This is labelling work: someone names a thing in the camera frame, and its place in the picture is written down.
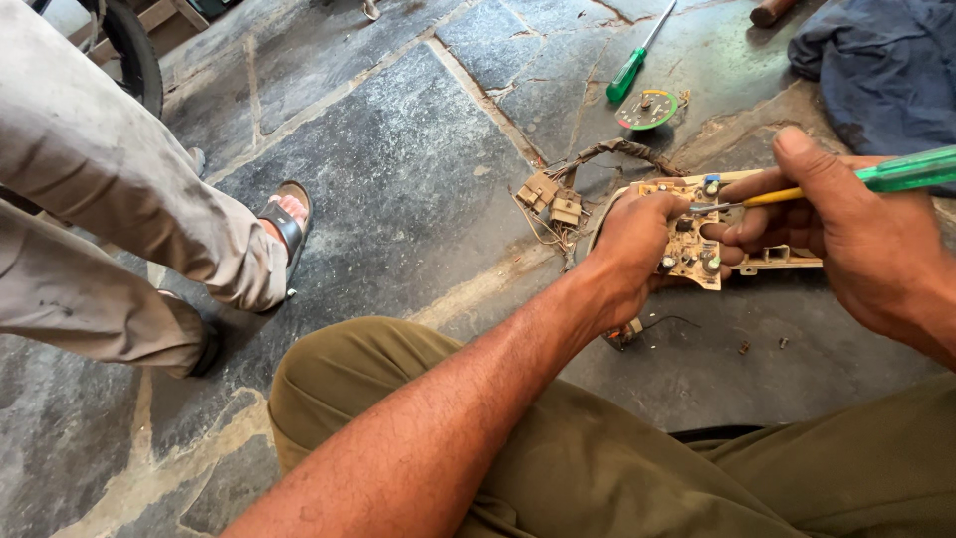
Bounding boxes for black rubber tyre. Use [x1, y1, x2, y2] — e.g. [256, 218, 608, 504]
[77, 0, 164, 120]

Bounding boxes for translucent green yellow-shaft screwdriver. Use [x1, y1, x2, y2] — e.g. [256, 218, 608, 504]
[689, 145, 956, 218]

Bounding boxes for brown wooden handle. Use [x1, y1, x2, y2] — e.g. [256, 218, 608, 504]
[750, 0, 799, 30]

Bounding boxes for person's olive trousers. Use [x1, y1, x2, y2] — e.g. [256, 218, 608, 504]
[266, 315, 956, 538]

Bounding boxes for wooden frame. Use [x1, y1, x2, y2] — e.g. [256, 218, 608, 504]
[66, 0, 212, 67]

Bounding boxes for person's left hand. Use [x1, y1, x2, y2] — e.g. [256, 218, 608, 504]
[574, 178, 693, 339]

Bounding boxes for beige instrument cluster circuit board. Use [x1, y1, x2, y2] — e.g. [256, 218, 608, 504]
[586, 169, 824, 292]

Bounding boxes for green handled screwdriver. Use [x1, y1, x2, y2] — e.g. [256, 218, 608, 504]
[605, 0, 678, 104]

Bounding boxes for small bulb holder with wire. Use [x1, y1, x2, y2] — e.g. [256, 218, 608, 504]
[602, 314, 702, 353]

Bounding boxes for round gauge dial face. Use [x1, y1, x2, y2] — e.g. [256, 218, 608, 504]
[614, 89, 682, 133]

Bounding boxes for blue cloth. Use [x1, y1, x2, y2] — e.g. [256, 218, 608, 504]
[787, 0, 956, 197]

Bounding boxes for wire harness with beige connectors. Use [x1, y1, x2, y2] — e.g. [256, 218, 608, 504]
[511, 137, 690, 264]

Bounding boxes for black brown sandal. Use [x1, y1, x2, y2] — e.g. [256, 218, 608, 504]
[257, 180, 314, 292]
[187, 320, 222, 379]

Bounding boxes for person's right hand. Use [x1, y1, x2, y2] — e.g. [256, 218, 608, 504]
[701, 126, 956, 369]

